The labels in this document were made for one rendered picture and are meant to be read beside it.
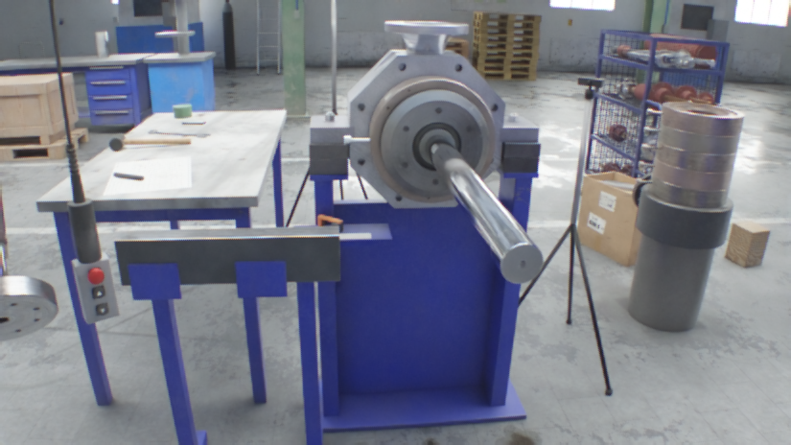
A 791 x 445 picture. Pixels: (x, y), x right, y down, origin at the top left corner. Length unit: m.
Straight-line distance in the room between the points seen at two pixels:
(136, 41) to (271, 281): 10.97
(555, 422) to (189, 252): 1.48
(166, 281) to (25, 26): 13.59
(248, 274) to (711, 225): 2.06
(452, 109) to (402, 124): 0.14
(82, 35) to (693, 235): 13.33
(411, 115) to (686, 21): 12.43
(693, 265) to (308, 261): 1.94
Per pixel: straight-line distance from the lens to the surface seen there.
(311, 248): 1.60
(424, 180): 1.67
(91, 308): 1.21
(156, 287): 1.71
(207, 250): 1.63
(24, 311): 1.15
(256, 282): 1.64
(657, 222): 2.87
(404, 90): 1.65
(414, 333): 2.23
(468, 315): 2.23
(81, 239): 1.15
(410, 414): 2.27
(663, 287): 3.00
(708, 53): 4.43
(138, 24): 12.46
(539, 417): 2.36
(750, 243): 4.04
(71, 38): 14.62
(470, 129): 1.66
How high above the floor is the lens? 1.48
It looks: 22 degrees down
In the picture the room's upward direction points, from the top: 1 degrees clockwise
